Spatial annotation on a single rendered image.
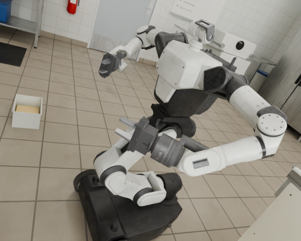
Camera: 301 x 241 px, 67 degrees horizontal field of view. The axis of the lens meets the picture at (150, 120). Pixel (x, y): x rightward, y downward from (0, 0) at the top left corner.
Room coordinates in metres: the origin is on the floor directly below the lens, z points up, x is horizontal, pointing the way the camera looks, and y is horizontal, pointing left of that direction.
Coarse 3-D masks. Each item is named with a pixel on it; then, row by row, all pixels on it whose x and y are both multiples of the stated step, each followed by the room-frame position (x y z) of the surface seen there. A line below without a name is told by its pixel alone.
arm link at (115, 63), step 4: (104, 56) 1.10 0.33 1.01; (108, 56) 1.10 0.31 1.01; (112, 56) 1.10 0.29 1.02; (116, 56) 1.20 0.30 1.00; (112, 60) 1.10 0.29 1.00; (116, 60) 1.17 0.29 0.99; (104, 64) 1.09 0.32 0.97; (108, 64) 1.09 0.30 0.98; (112, 64) 1.10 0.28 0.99; (116, 64) 1.17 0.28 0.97; (100, 68) 1.09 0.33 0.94; (104, 68) 1.10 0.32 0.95; (108, 68) 1.09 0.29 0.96; (112, 68) 1.14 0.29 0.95; (116, 68) 1.17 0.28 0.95; (108, 72) 1.09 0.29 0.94; (104, 76) 1.09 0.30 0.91
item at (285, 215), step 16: (288, 192) 0.94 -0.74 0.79; (272, 208) 0.95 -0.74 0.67; (288, 208) 0.91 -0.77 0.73; (256, 224) 0.95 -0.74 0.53; (272, 224) 0.91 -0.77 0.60; (288, 224) 0.87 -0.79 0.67; (240, 240) 0.96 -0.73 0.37; (256, 240) 0.91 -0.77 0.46; (272, 240) 0.87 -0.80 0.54; (288, 240) 0.84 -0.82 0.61
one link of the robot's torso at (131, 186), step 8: (112, 176) 0.85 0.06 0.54; (120, 176) 0.87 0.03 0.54; (128, 176) 1.03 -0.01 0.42; (136, 176) 1.11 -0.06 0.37; (144, 176) 1.17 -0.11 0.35; (112, 184) 0.85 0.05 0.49; (120, 184) 0.88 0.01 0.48; (128, 184) 0.98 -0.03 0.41; (136, 184) 1.02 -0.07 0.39; (144, 184) 1.09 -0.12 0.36; (112, 192) 0.87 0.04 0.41; (120, 192) 0.94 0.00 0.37; (128, 192) 1.00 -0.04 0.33; (136, 192) 1.03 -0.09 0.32; (144, 192) 1.05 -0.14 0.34; (136, 200) 1.02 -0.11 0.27
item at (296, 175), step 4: (292, 168) 0.99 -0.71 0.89; (296, 168) 0.99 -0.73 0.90; (292, 172) 0.99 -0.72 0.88; (296, 172) 0.98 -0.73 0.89; (300, 172) 0.97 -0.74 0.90; (288, 176) 0.99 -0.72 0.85; (292, 176) 0.98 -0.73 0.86; (296, 176) 0.97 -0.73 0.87; (300, 176) 0.96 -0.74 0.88; (292, 180) 0.97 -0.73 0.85; (296, 180) 0.96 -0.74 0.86; (300, 180) 0.95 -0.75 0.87; (296, 184) 0.95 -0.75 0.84; (300, 184) 0.94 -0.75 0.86; (300, 188) 0.93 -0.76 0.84
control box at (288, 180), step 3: (288, 180) 1.01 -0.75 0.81; (285, 183) 1.01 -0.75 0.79; (288, 183) 1.01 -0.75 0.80; (282, 186) 1.01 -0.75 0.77; (285, 186) 1.01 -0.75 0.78; (279, 189) 1.01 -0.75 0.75; (282, 189) 1.01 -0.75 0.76; (276, 192) 1.02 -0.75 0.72; (279, 192) 1.01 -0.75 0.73; (276, 195) 1.01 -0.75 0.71
